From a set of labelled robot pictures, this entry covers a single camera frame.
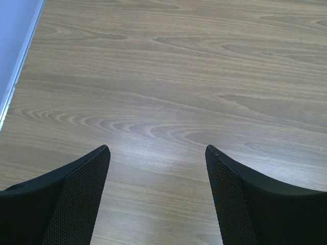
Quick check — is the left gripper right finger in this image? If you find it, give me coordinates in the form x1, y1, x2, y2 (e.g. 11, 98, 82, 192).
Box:
205, 145, 326, 244

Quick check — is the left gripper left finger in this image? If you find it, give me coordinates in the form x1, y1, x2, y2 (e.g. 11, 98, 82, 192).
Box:
1, 145, 110, 244

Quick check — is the aluminium frame rail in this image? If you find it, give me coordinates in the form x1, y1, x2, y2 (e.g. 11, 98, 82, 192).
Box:
1, 0, 45, 127

